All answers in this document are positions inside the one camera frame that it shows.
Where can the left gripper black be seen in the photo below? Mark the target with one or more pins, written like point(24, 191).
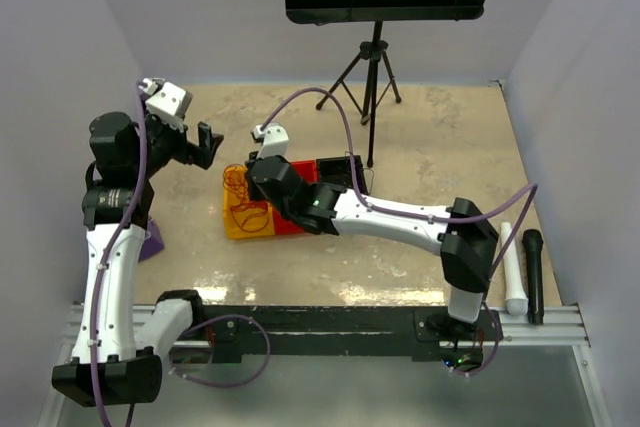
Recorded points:
point(188, 152)

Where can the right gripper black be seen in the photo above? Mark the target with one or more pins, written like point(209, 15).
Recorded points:
point(254, 192)

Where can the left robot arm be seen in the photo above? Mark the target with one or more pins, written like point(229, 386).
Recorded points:
point(112, 361)

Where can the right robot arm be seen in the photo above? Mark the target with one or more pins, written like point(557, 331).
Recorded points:
point(459, 234)

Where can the red plastic bin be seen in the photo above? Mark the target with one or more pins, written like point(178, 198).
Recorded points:
point(307, 169)

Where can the yellow plastic bin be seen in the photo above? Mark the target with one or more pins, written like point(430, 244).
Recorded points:
point(243, 219)

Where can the black plastic bin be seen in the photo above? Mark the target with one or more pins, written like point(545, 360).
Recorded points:
point(337, 170)

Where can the purple holder block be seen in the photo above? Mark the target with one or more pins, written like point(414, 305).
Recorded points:
point(153, 243)

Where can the black cylinder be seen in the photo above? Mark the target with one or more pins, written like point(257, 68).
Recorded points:
point(534, 277)

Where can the white cylinder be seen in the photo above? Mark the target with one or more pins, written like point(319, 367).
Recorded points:
point(516, 300)

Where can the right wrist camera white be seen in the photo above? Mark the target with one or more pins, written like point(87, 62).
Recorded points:
point(273, 140)

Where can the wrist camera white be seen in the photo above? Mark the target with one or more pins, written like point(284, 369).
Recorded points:
point(165, 100)
point(273, 140)

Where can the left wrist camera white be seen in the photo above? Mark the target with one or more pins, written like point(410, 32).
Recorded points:
point(165, 100)

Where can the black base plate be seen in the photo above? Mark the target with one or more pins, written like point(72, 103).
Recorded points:
point(354, 331)

